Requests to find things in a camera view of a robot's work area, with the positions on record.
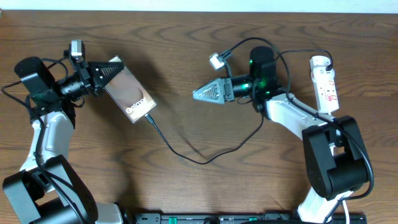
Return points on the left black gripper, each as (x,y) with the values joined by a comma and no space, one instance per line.
(86,78)

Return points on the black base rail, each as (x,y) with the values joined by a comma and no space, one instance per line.
(228,218)

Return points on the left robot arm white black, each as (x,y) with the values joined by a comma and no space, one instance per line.
(47,189)

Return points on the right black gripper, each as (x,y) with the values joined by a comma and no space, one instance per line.
(222,88)

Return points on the white power strip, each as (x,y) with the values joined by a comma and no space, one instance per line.
(323,79)

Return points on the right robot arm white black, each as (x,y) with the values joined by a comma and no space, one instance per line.
(336,159)

